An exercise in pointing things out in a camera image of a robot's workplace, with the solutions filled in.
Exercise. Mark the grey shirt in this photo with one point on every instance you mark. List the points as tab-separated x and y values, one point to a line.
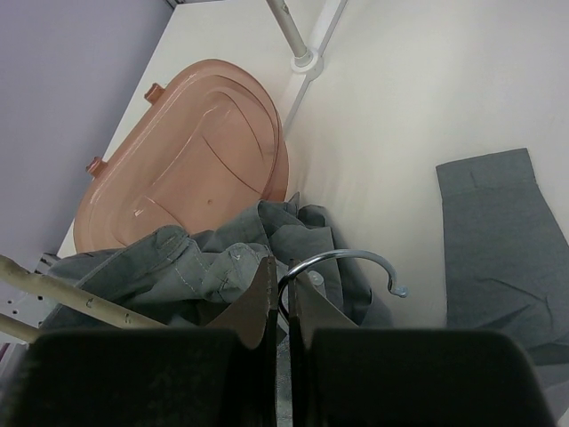
168	273

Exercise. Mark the hanger with metal hook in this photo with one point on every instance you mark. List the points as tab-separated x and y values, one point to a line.
112	314

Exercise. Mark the clothes rack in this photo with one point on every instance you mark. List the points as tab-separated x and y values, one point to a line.
308	62

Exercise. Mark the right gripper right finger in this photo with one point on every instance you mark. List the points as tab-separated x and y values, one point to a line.
346	375

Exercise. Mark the pink plastic basin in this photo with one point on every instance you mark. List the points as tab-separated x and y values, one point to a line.
210	145

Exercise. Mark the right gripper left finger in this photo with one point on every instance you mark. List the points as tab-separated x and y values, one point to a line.
221	374

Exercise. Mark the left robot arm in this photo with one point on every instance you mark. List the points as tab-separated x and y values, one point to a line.
21	318

